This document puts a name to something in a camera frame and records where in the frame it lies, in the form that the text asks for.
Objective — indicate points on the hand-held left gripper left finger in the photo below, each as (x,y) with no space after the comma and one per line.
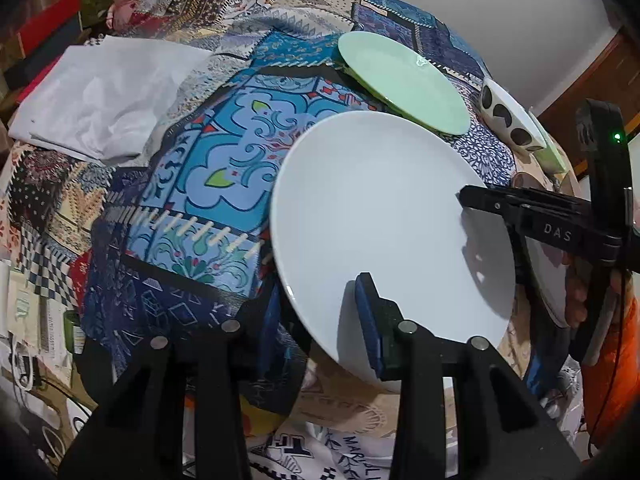
(271,325)

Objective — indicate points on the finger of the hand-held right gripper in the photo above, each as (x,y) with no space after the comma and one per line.
(550,220)

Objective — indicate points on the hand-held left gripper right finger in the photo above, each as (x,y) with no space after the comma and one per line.
(367,325)

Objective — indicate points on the light green bowl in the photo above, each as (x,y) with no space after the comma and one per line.
(550,152)

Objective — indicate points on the small white plate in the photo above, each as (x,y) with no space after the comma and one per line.
(550,280)

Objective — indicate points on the large white plate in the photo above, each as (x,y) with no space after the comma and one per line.
(380,220)

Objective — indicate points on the white bowl with black dots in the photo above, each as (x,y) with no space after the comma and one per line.
(505,110)

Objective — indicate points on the light green plate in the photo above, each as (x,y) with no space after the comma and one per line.
(400,80)

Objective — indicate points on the person's right hand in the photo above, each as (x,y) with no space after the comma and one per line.
(576,300)

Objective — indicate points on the brown wooden door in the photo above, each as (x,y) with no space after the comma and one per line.
(600,85)

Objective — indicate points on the patchwork blanket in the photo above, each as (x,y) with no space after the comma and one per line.
(225,150)

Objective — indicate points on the green bottle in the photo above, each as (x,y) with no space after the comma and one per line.
(72,332)

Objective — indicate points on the white printed bag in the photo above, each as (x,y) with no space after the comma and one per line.
(30,310)

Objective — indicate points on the white cloth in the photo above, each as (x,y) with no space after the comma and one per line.
(100,95)

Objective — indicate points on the red box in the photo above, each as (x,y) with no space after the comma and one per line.
(45,22)

